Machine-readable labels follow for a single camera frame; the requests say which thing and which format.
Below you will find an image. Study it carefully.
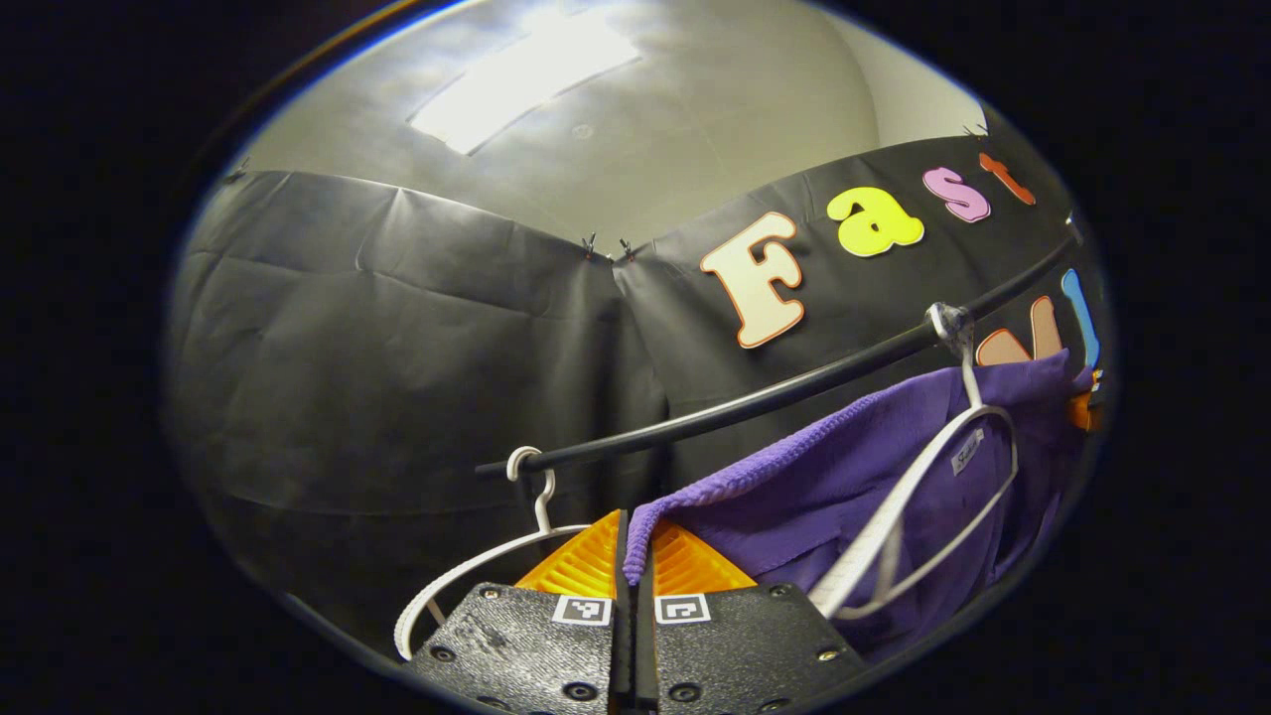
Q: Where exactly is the plain white hanger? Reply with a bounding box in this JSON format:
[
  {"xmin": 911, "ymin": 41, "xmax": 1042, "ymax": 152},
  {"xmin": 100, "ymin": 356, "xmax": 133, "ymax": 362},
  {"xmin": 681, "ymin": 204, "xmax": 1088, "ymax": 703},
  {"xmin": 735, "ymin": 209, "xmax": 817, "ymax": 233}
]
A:
[{"xmin": 393, "ymin": 446, "xmax": 593, "ymax": 662}]

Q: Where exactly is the black clothes rack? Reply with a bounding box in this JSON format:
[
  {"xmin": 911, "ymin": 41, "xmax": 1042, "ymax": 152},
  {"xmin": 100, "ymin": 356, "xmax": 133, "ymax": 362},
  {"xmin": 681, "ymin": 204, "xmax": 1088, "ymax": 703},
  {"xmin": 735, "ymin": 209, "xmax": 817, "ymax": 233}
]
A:
[{"xmin": 475, "ymin": 230, "xmax": 1085, "ymax": 481}]

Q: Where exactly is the purple shirt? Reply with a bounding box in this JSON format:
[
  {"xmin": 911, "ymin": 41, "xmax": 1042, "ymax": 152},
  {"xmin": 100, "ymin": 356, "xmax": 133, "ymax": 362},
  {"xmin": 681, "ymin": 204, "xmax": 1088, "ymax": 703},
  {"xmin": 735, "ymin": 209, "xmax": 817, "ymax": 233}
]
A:
[{"xmin": 623, "ymin": 348, "xmax": 1095, "ymax": 662}]

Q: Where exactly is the black backdrop cloth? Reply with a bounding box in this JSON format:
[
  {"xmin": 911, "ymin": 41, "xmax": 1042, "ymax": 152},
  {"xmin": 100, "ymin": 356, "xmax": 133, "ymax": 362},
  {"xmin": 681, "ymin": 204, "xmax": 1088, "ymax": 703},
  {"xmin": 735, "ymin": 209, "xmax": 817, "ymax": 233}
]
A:
[{"xmin": 164, "ymin": 134, "xmax": 1110, "ymax": 658}]

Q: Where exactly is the ceiling light panel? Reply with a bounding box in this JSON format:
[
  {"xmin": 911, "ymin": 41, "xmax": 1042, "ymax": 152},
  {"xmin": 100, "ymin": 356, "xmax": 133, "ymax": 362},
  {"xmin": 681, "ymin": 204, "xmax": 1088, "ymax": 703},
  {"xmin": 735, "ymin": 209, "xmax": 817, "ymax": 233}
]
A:
[{"xmin": 408, "ymin": 8, "xmax": 642, "ymax": 158}]

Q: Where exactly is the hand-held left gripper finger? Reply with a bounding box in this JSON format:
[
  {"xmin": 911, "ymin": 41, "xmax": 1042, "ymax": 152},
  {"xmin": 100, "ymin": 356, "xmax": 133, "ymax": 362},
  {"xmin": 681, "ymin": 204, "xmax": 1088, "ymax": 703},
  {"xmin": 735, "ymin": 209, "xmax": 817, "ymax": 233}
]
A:
[
  {"xmin": 634, "ymin": 516, "xmax": 872, "ymax": 715},
  {"xmin": 405, "ymin": 508, "xmax": 635, "ymax": 715}
]

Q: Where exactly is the white hanger with label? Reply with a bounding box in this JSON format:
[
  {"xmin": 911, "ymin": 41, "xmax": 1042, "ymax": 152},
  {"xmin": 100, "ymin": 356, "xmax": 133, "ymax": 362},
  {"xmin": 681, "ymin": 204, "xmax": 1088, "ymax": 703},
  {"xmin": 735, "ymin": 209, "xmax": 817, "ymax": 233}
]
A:
[{"xmin": 808, "ymin": 302, "xmax": 1022, "ymax": 623}]

